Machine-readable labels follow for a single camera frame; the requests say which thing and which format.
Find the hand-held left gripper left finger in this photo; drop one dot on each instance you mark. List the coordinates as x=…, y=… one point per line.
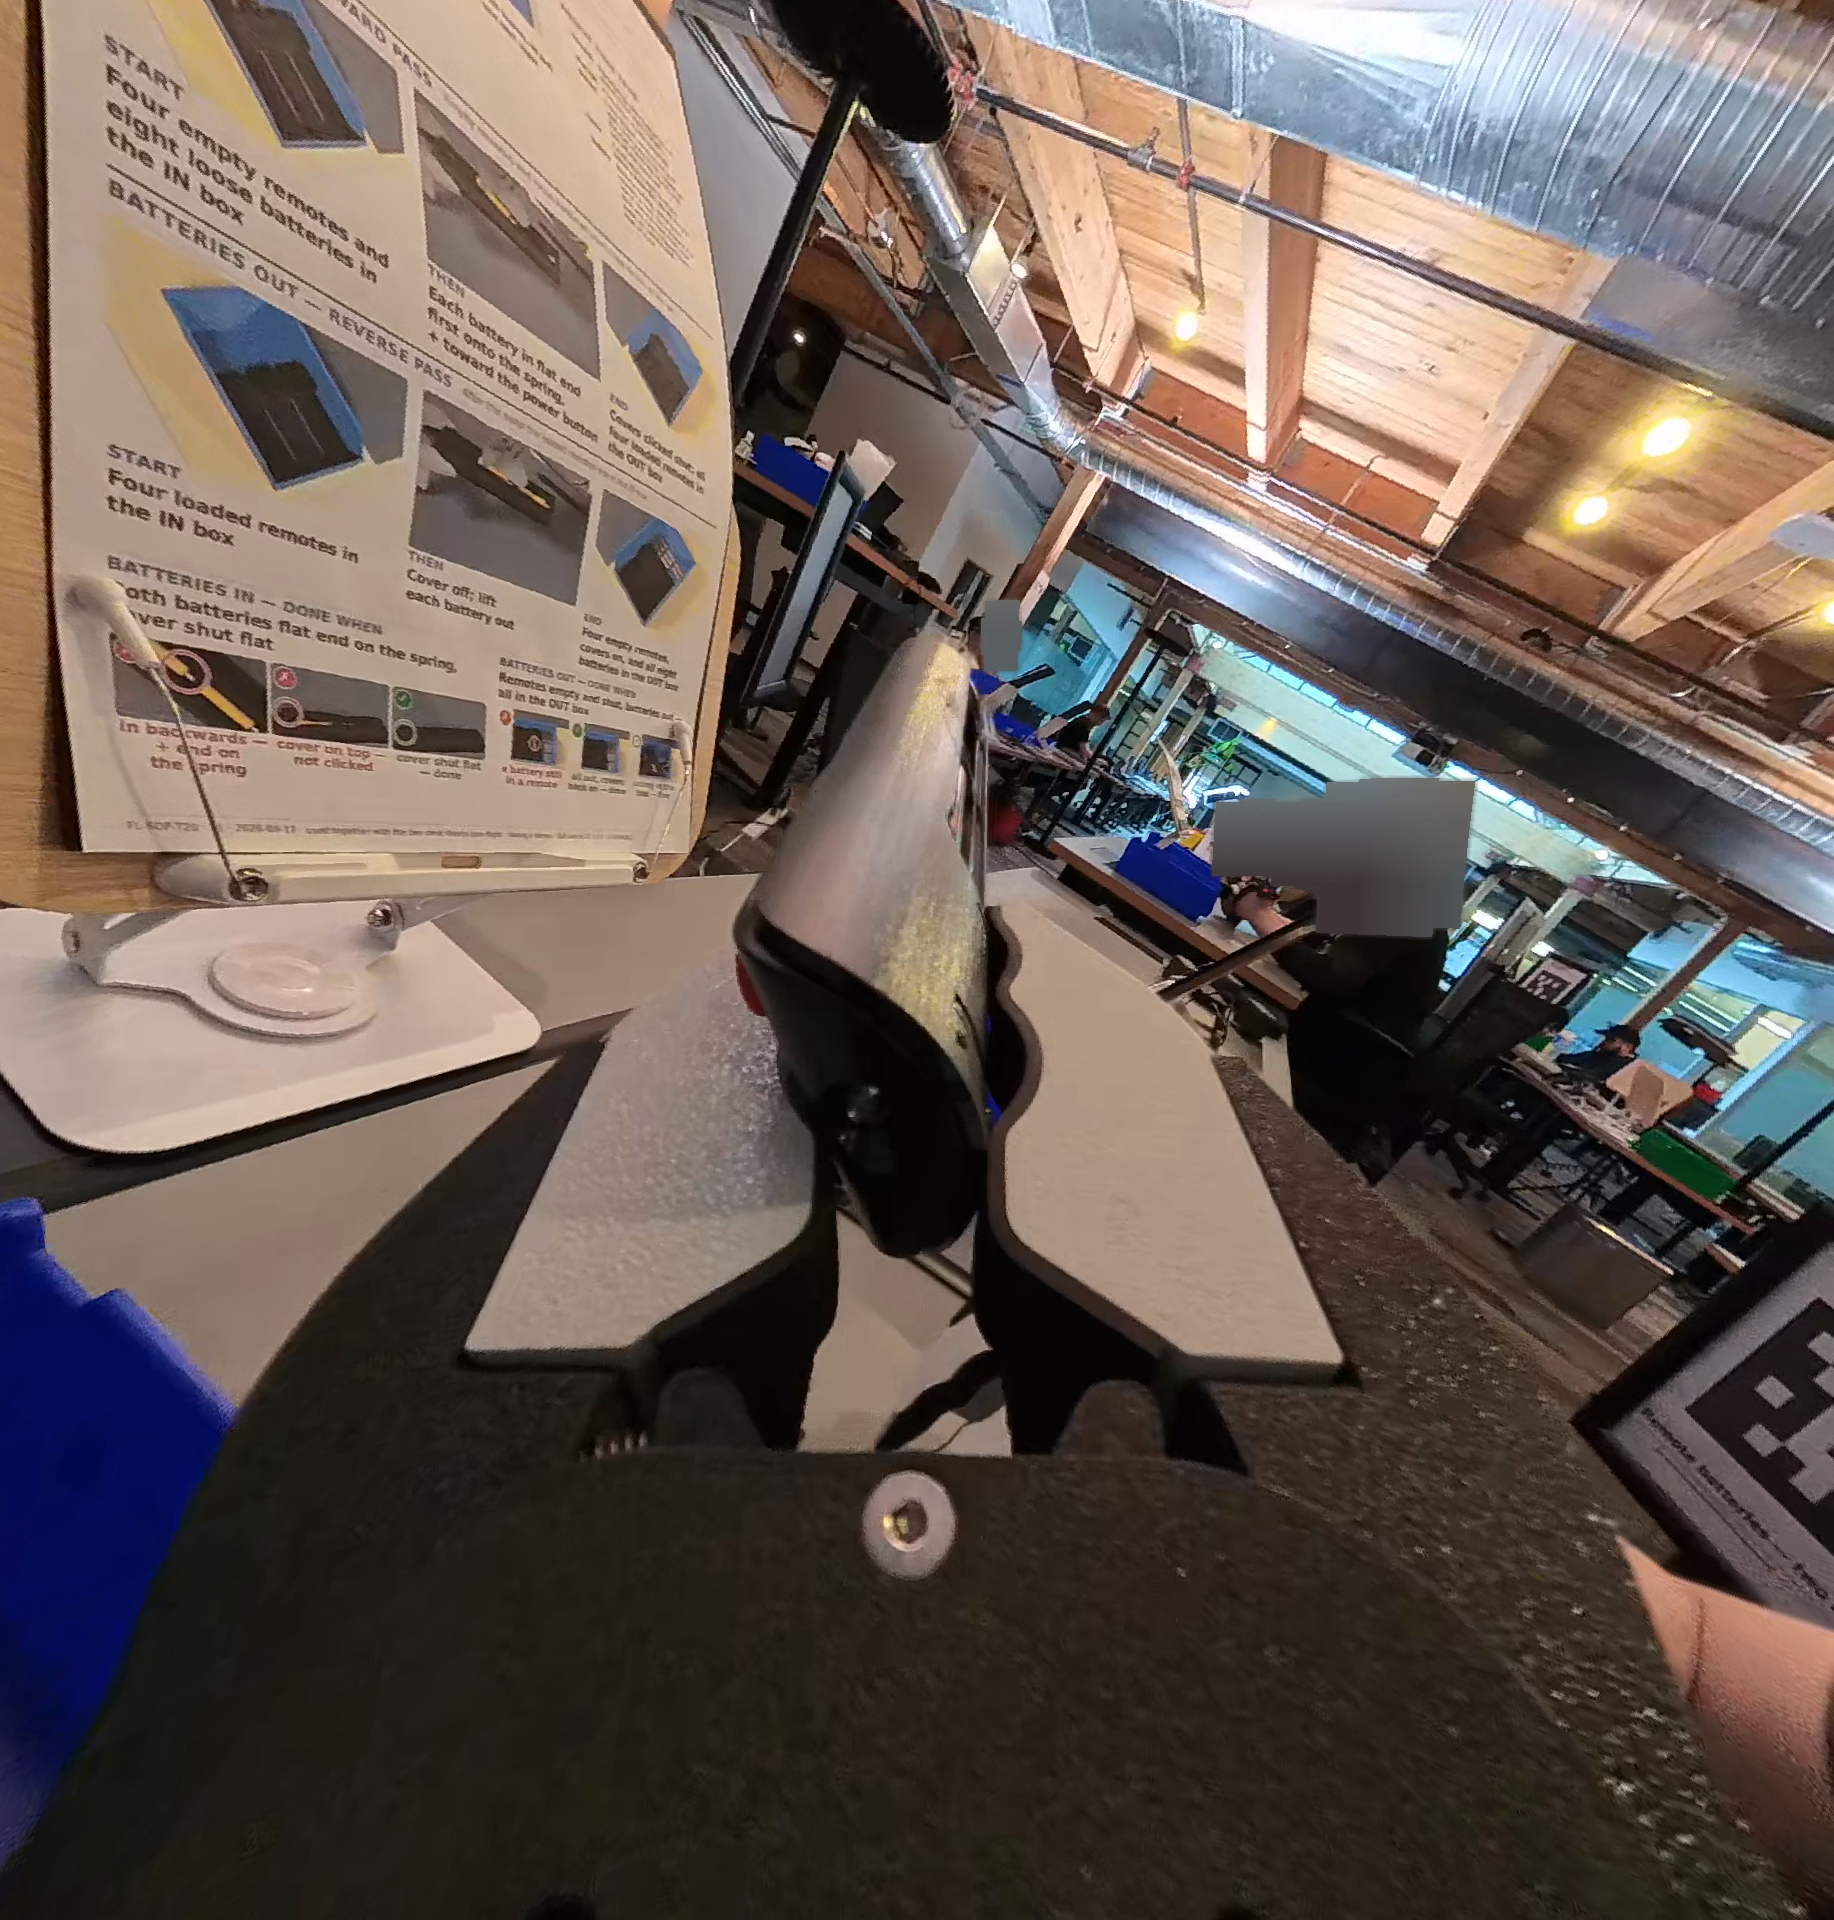
x=663, y=1216

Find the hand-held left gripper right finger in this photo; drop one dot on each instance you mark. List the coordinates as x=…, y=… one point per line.
x=1157, y=1201

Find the black remote control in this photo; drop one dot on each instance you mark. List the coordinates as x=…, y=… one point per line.
x=888, y=840

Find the blue plastic bin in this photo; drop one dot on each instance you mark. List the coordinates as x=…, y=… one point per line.
x=788, y=456
x=62, y=1500
x=1169, y=876

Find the person's right forearm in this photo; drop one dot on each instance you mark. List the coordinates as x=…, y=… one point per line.
x=1758, y=1726

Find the wooden edged desk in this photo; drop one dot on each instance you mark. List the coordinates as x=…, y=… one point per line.
x=1203, y=936

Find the grey waste bin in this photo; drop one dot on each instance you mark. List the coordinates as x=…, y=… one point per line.
x=1595, y=1267

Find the green plastic bin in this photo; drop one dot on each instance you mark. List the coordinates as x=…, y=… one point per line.
x=1685, y=1161

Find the black framed whiteboard easel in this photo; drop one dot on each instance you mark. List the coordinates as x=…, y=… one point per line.
x=803, y=600

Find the black framed marker sign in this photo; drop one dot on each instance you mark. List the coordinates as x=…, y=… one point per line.
x=1772, y=1425

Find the instruction poster board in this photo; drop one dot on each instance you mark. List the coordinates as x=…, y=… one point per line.
x=332, y=451

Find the black pole floor lamp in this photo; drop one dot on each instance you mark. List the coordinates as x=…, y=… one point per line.
x=858, y=76

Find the silver ventilation duct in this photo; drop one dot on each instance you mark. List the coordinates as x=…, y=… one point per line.
x=1457, y=136

